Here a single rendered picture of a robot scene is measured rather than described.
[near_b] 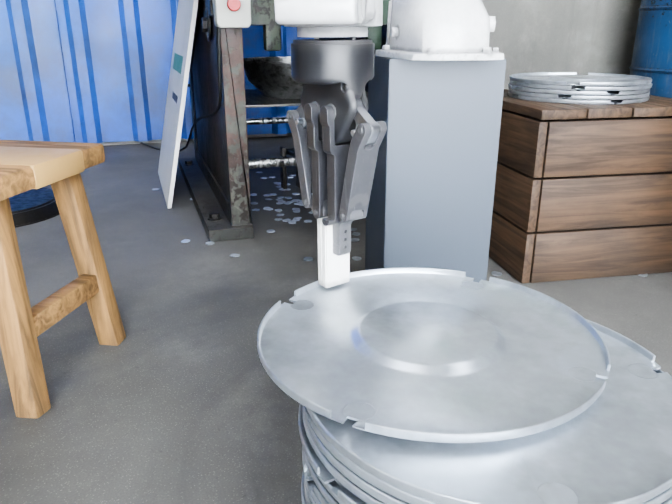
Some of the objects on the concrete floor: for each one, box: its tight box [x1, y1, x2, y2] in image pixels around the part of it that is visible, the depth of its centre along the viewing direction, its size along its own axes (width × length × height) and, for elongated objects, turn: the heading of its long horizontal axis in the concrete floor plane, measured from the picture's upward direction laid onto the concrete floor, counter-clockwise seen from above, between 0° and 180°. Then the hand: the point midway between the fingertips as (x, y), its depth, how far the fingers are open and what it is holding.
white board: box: [158, 0, 198, 209], centre depth 192 cm, size 14×50×59 cm, turn 18°
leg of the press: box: [179, 0, 254, 242], centre depth 177 cm, size 92×12×90 cm, turn 18°
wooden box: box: [489, 89, 672, 283], centre depth 141 cm, size 40×38×35 cm
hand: (333, 250), depth 62 cm, fingers closed
